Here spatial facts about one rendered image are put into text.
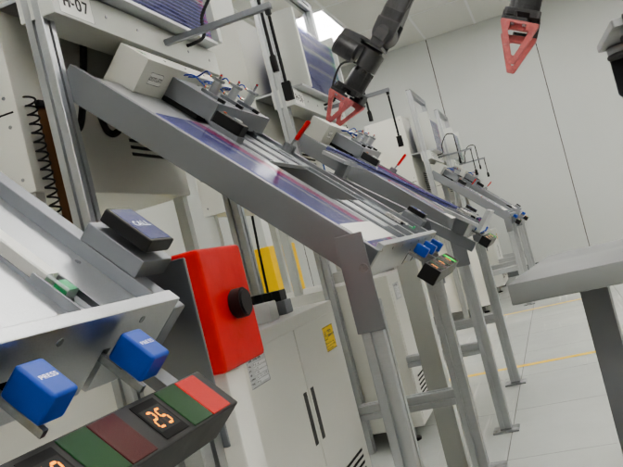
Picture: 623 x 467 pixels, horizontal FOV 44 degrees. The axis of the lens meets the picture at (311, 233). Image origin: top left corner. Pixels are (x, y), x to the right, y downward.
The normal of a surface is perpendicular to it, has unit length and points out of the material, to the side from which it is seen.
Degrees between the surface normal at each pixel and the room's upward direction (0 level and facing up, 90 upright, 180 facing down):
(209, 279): 90
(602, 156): 90
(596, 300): 90
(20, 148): 90
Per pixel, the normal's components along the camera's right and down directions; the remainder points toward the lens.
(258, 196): -0.29, 0.04
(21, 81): 0.92, -0.25
